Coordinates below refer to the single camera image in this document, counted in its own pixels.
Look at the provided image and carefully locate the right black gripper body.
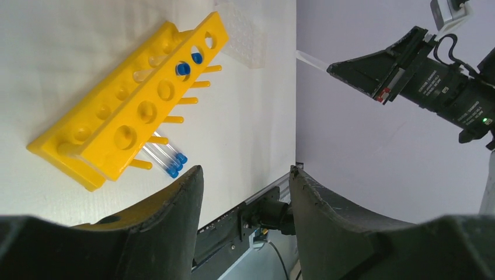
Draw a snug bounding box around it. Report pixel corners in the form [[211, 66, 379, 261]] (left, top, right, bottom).
[[374, 34, 494, 144]]

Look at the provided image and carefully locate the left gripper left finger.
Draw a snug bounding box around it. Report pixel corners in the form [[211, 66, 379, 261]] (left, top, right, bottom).
[[1, 165, 204, 279]]

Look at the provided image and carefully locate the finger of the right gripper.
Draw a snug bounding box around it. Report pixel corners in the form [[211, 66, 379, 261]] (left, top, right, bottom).
[[326, 26, 428, 97]]

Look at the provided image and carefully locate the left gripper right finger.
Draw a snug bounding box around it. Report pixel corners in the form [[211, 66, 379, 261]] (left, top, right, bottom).
[[289, 166, 494, 279]]

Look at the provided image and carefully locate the yellow test tube rack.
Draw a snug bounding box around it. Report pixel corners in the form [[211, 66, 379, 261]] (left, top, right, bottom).
[[27, 11, 229, 191]]

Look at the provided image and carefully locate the blue-capped clear test tube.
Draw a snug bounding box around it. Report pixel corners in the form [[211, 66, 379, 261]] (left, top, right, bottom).
[[149, 52, 203, 67]]

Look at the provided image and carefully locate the blue-capped tube bundle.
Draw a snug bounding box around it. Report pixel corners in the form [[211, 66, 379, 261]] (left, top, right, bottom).
[[142, 142, 188, 179]]

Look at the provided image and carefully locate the clear plastic well plate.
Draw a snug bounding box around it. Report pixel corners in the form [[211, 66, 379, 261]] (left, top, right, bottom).
[[214, 1, 267, 69]]

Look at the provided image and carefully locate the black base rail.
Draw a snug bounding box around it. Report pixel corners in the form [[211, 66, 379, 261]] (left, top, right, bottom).
[[191, 174, 295, 279]]

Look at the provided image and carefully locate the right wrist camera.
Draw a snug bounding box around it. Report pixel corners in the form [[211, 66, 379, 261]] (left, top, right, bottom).
[[430, 0, 473, 33]]

